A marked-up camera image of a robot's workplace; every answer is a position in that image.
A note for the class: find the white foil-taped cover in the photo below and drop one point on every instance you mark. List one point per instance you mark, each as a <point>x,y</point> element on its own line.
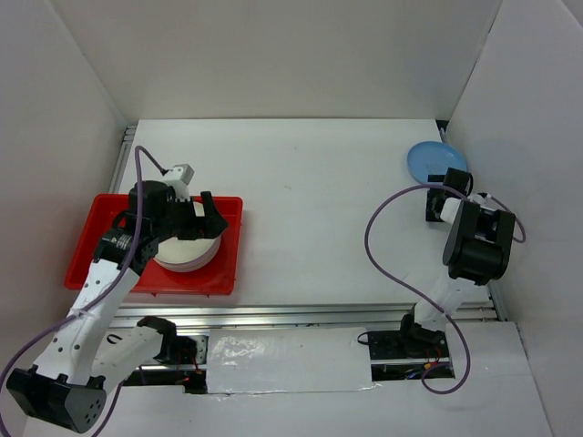
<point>295,360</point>

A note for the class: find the blue plate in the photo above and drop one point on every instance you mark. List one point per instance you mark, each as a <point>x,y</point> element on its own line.
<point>433,158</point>

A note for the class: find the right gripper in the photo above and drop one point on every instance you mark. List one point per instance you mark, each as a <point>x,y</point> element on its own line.
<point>432,195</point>

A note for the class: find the red plastic bin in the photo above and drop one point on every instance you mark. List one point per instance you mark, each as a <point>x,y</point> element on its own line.
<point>216,278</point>

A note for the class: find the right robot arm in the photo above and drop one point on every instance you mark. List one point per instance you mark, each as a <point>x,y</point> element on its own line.
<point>477,250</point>

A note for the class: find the aluminium frame rail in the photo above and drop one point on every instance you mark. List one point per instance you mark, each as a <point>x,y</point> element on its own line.
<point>192,318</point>

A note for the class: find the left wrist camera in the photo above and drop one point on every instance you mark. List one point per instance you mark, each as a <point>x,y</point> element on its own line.
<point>179,175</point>

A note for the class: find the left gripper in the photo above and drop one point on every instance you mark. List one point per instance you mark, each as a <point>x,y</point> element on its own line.
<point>216,223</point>

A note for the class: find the cream plate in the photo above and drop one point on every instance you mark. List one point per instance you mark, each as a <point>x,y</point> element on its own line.
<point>182,250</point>

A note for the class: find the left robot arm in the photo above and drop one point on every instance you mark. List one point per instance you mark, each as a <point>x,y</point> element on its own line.
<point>68,383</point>

